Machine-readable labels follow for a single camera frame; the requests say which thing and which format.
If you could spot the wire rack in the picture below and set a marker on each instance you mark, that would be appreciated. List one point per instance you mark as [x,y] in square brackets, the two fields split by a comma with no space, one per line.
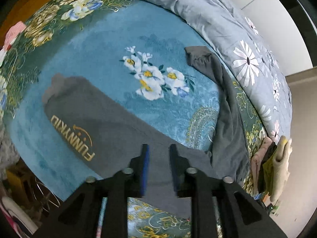
[46,197]

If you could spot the dark grey sweatshirt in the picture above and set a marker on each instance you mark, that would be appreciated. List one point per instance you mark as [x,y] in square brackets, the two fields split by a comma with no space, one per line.
[108,136]

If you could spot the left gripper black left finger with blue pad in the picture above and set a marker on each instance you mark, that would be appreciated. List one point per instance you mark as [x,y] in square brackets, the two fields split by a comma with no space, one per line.
[100,204]

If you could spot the wooden headboard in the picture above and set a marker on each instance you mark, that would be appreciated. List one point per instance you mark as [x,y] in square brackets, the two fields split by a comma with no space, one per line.
[22,2]

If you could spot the pink cloth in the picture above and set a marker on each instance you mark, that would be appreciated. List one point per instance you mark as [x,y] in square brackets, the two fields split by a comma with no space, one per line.
[10,38]

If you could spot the hanging clothes pile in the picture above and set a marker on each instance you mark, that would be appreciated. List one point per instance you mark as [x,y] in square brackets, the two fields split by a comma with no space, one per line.
[269,167]

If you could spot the blue floral plush blanket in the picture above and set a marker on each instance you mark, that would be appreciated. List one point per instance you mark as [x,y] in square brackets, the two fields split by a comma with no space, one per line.
[132,51]

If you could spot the grey daisy print duvet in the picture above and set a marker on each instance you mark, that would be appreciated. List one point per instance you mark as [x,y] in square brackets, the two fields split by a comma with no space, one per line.
[232,36]

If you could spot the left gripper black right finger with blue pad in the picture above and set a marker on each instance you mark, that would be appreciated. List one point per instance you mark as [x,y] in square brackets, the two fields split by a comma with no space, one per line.
[240,215]

